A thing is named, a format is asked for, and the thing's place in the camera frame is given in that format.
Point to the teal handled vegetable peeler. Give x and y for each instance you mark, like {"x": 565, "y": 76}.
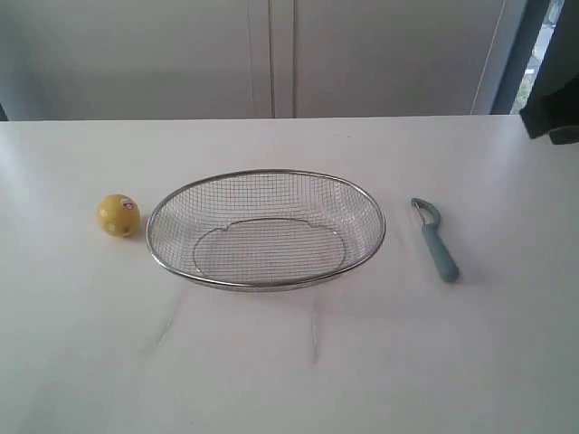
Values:
{"x": 442, "y": 259}

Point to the yellow lemon with sticker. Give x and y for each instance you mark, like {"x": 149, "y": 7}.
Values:
{"x": 118, "y": 215}

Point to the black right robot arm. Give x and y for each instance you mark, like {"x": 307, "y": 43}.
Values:
{"x": 552, "y": 107}

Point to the oval steel mesh basket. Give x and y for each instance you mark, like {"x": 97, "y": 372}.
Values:
{"x": 265, "y": 230}

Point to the white cabinet doors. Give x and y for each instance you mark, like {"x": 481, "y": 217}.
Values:
{"x": 65, "y": 60}

